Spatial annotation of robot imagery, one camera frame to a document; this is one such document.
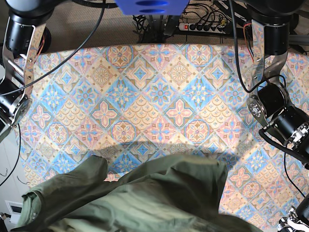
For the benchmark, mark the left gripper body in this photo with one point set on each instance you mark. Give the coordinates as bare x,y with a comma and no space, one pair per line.
297,219

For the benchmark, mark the green t-shirt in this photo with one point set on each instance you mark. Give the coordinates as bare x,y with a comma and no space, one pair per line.
175,193

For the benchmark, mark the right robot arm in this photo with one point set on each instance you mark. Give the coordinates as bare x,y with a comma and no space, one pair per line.
22,42

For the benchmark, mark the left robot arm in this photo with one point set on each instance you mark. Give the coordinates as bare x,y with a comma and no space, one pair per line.
284,126

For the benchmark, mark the patterned tablecloth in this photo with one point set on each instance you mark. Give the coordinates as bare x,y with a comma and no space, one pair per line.
134,103

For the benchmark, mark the white power strip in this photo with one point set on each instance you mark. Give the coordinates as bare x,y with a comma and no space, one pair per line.
201,28

